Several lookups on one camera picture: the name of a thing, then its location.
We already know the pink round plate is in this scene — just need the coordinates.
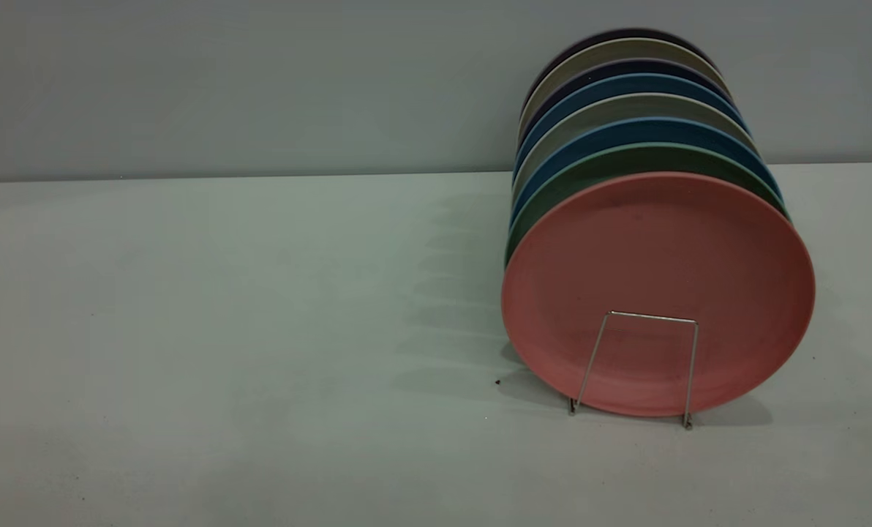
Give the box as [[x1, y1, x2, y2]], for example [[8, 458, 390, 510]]
[[500, 172, 817, 419]]

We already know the green round plate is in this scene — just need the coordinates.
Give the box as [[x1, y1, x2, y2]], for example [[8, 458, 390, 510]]
[[504, 143, 792, 269]]

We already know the blue round plate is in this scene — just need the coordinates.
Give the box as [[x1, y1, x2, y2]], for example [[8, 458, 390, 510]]
[[514, 73, 750, 176], [509, 117, 783, 228]]

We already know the beige round plate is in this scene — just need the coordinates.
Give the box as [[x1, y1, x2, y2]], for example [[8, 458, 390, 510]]
[[511, 93, 759, 206], [518, 38, 730, 132]]

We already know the light purple round plate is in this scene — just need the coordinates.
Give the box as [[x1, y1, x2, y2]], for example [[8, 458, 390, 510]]
[[517, 59, 734, 144]]

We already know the dark purple round plate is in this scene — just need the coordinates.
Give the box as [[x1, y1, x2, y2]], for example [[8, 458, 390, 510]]
[[524, 28, 719, 105]]

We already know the metal wire plate rack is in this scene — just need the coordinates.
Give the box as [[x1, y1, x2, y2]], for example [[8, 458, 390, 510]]
[[568, 310, 700, 431]]

